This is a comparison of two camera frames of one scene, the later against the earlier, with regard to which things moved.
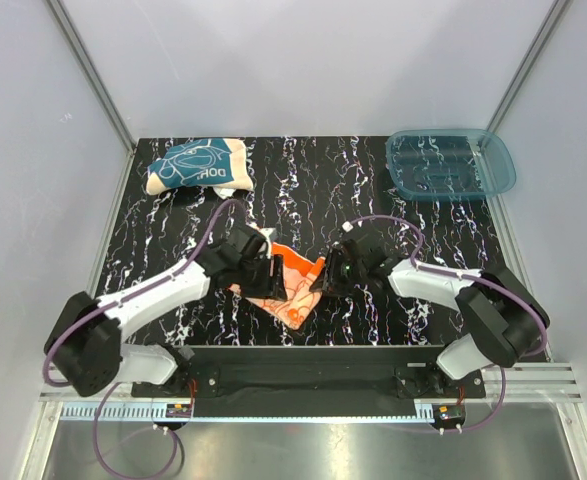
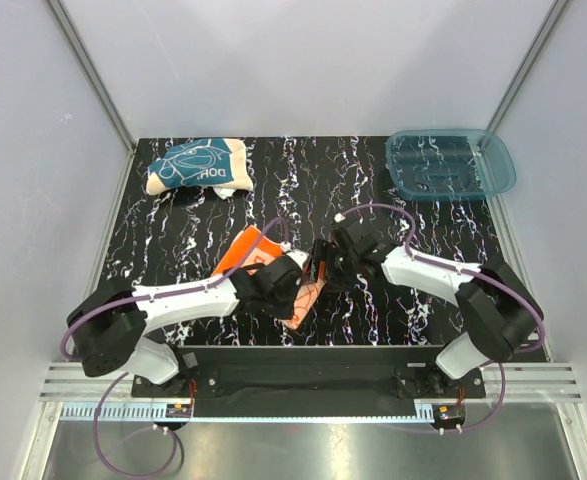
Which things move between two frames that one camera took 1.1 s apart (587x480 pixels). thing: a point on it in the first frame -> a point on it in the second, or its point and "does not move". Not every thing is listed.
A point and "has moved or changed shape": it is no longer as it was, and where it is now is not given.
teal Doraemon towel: (219, 164) does not move
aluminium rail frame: (524, 382) does not move
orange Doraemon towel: (299, 276) has moved or changed shape
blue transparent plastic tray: (449, 164) does not move
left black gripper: (272, 284) -> (284, 311)
